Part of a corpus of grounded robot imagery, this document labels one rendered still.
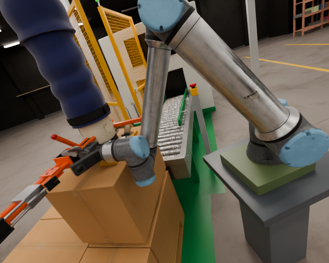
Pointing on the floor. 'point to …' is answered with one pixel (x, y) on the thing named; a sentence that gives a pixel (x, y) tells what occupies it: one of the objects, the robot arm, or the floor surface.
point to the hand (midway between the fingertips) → (66, 161)
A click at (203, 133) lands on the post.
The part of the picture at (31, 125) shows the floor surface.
